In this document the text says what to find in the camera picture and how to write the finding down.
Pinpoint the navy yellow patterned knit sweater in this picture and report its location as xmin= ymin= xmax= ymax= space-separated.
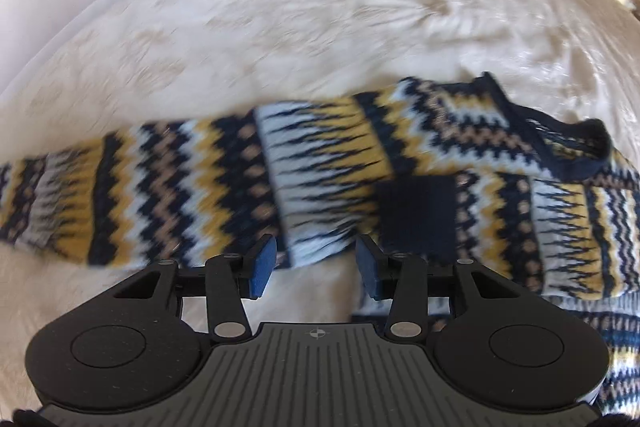
xmin=0 ymin=72 xmax=640 ymax=423

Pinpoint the bed with cream embroidered bedspread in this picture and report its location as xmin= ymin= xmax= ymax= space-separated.
xmin=0 ymin=0 xmax=640 ymax=427

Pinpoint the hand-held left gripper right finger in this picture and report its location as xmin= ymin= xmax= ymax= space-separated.
xmin=355 ymin=234 xmax=521 ymax=341

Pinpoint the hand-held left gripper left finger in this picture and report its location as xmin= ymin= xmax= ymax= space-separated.
xmin=114 ymin=234 xmax=278 ymax=343

